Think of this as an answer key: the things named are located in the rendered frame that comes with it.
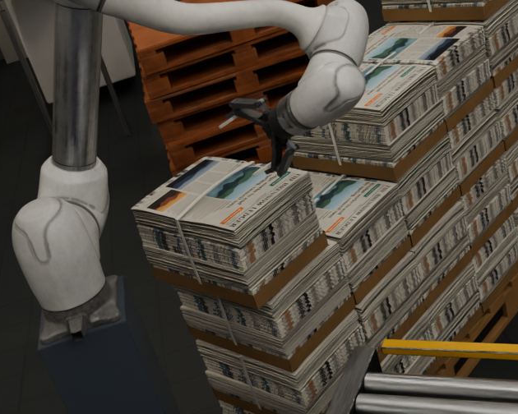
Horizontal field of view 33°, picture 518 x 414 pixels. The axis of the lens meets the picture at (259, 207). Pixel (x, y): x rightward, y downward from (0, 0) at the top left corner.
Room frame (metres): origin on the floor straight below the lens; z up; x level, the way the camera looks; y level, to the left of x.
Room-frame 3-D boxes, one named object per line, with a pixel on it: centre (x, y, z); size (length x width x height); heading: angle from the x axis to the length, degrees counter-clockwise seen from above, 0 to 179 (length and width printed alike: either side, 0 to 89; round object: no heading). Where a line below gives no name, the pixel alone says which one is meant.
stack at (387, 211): (2.29, -0.27, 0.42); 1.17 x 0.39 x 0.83; 131
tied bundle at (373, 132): (2.38, -0.37, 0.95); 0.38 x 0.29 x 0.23; 41
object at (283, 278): (1.89, 0.02, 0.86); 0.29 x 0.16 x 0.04; 131
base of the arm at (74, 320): (1.69, 0.45, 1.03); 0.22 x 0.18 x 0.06; 2
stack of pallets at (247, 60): (4.69, -0.14, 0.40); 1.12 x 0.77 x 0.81; 93
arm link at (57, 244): (1.72, 0.45, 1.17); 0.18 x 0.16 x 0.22; 172
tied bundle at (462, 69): (2.57, -0.59, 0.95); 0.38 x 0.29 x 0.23; 41
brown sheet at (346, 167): (2.38, -0.37, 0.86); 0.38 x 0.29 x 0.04; 41
